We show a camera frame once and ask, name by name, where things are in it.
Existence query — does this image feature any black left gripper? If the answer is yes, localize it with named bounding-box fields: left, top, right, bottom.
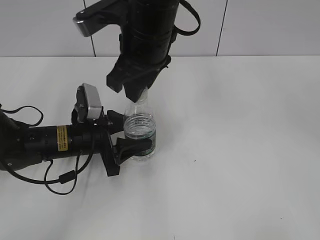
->
left=70, top=110, right=153, bottom=177

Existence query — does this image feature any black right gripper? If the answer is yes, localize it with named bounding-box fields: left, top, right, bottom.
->
left=106, top=32, right=172, bottom=103

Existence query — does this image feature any clear Cestbon water bottle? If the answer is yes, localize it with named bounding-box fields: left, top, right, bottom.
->
left=123, top=88, right=156, bottom=163

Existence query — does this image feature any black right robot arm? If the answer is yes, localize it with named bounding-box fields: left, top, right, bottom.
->
left=106, top=0, right=179, bottom=103

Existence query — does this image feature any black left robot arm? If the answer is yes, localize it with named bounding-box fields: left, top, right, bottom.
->
left=0, top=110, right=152, bottom=177

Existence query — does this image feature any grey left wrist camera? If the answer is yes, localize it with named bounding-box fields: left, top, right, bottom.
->
left=71, top=83, right=103, bottom=125

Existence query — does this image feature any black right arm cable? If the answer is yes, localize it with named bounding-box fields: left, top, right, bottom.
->
left=172, top=0, right=202, bottom=36

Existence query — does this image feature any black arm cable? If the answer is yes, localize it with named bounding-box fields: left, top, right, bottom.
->
left=0, top=106, right=95, bottom=195
left=172, top=0, right=202, bottom=36

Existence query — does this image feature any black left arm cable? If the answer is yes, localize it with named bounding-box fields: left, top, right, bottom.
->
left=0, top=106, right=95, bottom=195

